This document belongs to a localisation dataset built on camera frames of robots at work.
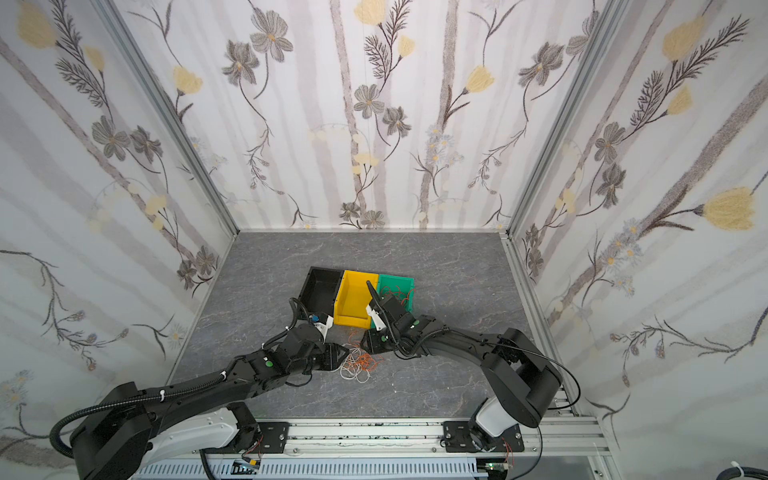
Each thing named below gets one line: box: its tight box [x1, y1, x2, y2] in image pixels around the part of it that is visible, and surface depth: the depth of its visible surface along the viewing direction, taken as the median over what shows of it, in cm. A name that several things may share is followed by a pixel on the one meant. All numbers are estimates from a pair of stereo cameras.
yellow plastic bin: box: [333, 270, 379, 329], surface depth 100 cm
